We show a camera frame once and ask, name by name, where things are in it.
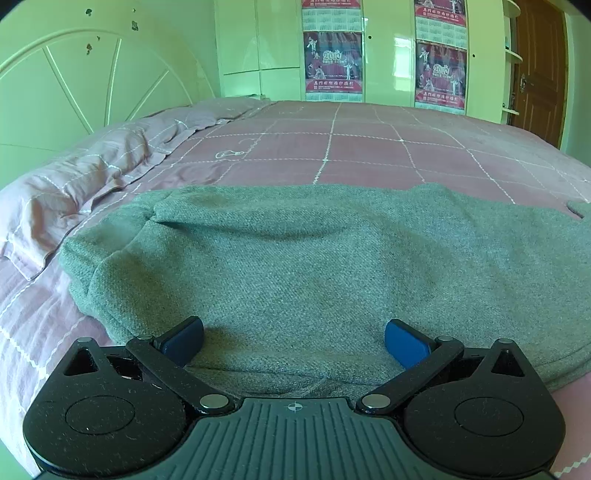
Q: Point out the pink checked bed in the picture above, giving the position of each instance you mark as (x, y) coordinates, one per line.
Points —
(369, 147)

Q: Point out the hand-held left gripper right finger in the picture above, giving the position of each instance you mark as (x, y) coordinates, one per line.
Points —
(404, 344)

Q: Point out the red wall poster with calendar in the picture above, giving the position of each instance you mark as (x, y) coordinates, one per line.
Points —
(332, 62)
(331, 13)
(441, 76)
(441, 16)

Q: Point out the white glossy wardrobe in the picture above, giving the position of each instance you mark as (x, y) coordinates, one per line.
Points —
(392, 55)

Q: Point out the pink striped pillow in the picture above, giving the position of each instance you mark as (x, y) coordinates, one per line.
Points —
(217, 113)
(69, 194)

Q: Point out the brown wooden door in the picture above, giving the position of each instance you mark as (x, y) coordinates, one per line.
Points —
(540, 78)

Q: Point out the white round headboard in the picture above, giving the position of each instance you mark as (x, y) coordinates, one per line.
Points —
(92, 92)

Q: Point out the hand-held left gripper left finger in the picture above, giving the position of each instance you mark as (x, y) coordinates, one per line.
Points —
(185, 339)

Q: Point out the white corner shelf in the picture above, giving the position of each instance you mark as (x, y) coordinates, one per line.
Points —
(511, 55)

